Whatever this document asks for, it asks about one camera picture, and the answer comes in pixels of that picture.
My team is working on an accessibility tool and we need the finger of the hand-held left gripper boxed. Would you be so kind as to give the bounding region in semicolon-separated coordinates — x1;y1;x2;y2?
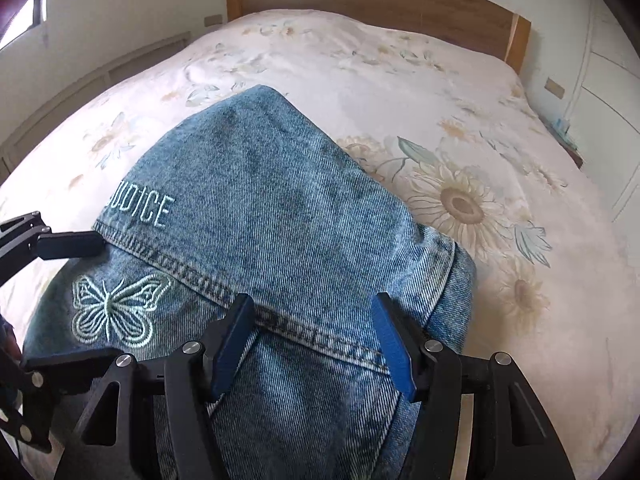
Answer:
0;211;106;286
0;347;120;454

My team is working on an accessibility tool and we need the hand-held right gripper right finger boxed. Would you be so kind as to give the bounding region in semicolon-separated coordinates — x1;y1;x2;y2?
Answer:
371;291;585;480

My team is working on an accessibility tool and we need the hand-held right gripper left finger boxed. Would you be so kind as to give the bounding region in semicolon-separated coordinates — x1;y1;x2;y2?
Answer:
52;292;257;480

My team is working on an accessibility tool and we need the blue denim jacket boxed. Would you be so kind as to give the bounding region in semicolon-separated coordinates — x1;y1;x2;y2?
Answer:
22;85;477;480

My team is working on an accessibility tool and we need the window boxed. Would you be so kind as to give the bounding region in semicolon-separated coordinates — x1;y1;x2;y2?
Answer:
0;0;59;47

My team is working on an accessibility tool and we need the floral white bedspread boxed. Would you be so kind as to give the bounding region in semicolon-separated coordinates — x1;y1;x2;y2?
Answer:
0;9;640;480

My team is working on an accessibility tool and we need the wooden bedside table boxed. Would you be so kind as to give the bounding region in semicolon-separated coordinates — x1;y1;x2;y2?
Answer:
547;116;585;169

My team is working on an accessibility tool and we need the white wardrobe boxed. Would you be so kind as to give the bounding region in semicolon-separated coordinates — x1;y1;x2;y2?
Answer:
565;0;640;226

